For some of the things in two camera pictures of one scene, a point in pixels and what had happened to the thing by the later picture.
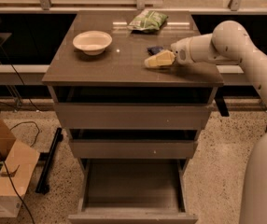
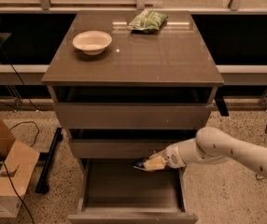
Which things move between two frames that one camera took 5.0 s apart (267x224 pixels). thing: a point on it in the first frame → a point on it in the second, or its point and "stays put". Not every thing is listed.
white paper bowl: [92, 42] stays put
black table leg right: [221, 105] stays put
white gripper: [182, 53] → [174, 156]
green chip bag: [147, 21] stays put
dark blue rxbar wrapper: [154, 49] → [139, 162]
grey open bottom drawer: [132, 190] stays put
